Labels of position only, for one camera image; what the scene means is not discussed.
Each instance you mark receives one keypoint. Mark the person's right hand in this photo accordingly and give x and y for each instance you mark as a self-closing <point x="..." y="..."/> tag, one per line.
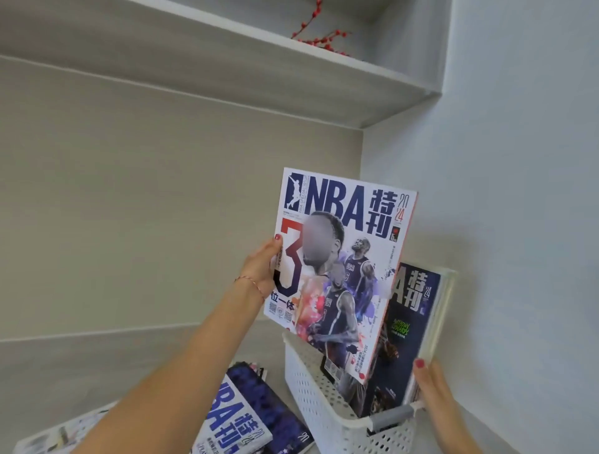
<point x="437" y="402"/>

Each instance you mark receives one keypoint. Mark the person's left hand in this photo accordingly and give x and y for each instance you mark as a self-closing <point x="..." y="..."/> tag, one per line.
<point x="258" y="273"/>

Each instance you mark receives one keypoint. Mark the person's right thumb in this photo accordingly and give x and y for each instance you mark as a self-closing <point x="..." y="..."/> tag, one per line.
<point x="423" y="378"/>

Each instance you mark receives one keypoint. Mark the person's left thumb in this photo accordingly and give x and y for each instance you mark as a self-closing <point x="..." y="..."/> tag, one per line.
<point x="274" y="247"/>

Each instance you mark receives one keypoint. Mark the white basketball magazine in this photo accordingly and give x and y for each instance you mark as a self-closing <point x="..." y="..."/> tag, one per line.
<point x="337" y="262"/>

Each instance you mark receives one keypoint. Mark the thick magazine with white edges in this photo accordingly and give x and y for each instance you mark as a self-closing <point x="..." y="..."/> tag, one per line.
<point x="442" y="308"/>

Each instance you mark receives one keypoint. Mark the person's right forearm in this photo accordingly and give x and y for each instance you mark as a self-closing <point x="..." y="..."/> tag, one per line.
<point x="461" y="446"/>

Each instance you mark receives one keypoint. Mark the person's left forearm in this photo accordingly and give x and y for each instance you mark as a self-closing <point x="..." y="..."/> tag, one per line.
<point x="187" y="369"/>

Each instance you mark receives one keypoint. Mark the dark cover basketball magazine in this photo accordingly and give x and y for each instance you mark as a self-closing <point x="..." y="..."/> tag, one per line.
<point x="407" y="327"/>

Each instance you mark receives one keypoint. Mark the white perforated plastic basket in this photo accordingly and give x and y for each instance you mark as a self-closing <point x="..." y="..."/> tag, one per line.
<point x="318" y="407"/>

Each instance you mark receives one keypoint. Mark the magazine with dark patterned cover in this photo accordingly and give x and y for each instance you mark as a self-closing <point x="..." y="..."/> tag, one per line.
<point x="250" y="368"/>

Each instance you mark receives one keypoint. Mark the blue and white magazine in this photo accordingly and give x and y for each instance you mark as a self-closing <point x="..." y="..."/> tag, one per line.
<point x="248" y="416"/>

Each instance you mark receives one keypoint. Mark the red berry branch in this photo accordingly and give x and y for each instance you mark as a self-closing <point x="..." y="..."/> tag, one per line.
<point x="323" y="37"/>

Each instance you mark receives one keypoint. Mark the pale open magazine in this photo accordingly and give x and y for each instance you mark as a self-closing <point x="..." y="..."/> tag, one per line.
<point x="61" y="432"/>

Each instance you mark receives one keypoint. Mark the grey wooden wall shelf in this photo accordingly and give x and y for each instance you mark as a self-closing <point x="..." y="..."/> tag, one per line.
<point x="234" y="56"/>

